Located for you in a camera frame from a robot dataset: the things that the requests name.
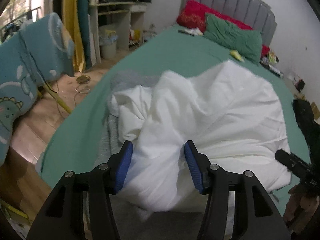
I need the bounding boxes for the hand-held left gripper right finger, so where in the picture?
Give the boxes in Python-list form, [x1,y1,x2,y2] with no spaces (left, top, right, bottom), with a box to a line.
[184,140,292,240]

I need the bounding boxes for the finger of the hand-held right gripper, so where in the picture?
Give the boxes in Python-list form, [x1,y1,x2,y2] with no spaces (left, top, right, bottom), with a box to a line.
[274,149,312,178]
[292,99,320,164]

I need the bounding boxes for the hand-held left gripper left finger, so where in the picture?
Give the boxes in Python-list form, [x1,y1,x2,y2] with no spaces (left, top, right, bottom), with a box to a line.
[26,140,134,240]

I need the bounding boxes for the large white garment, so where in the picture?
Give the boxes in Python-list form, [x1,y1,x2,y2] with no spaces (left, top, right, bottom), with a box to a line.
[107,59,293,223]

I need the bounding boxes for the clothes rack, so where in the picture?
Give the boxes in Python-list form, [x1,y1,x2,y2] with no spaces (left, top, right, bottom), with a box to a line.
[0,5,42,43]

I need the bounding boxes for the person's right hand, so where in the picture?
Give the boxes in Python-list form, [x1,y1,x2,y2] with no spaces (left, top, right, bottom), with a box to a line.
[283,184,320,233]

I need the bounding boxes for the cardboard box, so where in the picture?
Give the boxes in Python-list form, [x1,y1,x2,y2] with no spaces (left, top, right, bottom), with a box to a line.
[311,101,320,120]

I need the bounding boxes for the small dark box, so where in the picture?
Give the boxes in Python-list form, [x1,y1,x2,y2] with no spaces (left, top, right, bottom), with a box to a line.
[295,79,306,93]

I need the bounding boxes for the pile of colourful packets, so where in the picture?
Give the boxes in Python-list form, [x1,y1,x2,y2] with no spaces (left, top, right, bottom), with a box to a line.
[260,50,284,78]

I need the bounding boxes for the grey cloth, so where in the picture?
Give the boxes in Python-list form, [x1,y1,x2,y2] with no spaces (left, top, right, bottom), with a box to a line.
[84,69,235,240]

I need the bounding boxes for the small yellow item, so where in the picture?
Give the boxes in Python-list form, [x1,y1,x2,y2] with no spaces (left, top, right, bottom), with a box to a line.
[230,50,244,62]

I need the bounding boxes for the green pillow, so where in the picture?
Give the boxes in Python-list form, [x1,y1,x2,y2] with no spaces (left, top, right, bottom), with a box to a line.
[203,12,263,67]

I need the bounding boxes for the bed with green sheet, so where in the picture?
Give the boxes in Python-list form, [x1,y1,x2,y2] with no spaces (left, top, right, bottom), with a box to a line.
[35,24,320,220]

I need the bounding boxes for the grey trash bin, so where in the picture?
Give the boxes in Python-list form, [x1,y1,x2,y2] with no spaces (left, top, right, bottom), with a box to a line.
[99,29,118,60]

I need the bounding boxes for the white board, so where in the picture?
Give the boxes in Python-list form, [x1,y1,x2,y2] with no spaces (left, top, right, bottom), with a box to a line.
[88,12,102,65]

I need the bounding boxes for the grey padded headboard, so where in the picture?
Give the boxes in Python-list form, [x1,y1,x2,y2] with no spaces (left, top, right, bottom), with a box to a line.
[181,0,278,47]

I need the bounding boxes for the white papers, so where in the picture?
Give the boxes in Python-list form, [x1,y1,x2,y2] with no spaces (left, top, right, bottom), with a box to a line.
[184,27,204,36]

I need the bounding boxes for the blue printed blanket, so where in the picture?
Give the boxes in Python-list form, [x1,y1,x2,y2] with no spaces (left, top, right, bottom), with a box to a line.
[0,12,75,167]

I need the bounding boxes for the red pillow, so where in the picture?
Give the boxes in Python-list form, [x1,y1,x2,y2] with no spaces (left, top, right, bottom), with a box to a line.
[176,0,272,59]

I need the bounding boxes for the yellow curtain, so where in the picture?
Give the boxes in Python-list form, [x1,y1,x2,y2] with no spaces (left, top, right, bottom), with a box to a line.
[62,0,87,72]

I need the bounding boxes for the teal curtain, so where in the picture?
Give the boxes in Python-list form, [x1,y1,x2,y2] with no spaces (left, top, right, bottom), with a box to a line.
[79,0,92,63]

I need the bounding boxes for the white desk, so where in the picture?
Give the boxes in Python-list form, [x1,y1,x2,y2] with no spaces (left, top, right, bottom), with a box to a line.
[87,0,148,53]

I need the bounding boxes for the yellow hose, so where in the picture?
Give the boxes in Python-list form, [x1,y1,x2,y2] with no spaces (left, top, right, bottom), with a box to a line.
[37,85,73,114]

